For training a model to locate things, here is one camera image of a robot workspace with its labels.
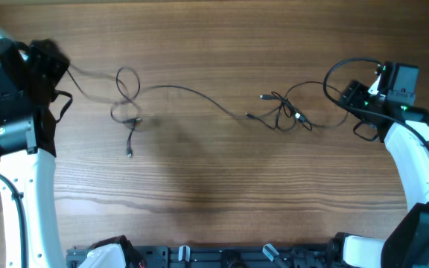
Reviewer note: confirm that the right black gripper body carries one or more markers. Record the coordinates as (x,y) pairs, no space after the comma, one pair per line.
(355,95)

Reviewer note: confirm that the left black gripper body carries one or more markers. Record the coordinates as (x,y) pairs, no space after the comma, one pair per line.
(48,68)

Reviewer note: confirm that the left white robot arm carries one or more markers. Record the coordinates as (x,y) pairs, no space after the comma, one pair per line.
(29,75)

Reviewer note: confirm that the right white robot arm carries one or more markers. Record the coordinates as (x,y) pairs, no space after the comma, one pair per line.
(387,106)

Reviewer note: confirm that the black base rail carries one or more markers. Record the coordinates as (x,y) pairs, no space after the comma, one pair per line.
(224,257)

